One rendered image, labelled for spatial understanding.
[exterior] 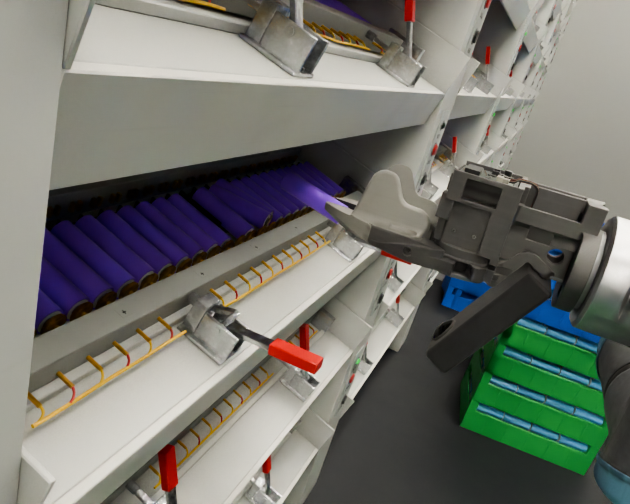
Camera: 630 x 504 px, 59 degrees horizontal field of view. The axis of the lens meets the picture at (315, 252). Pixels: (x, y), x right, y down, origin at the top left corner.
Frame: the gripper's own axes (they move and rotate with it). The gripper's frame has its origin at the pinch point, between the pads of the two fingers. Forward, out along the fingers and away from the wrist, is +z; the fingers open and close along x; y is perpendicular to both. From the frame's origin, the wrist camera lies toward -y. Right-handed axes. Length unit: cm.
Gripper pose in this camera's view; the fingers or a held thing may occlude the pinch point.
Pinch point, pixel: (342, 214)
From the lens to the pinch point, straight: 49.6
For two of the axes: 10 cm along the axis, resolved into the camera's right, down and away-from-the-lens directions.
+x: -3.8, 2.4, -8.9
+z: -9.0, -3.3, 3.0
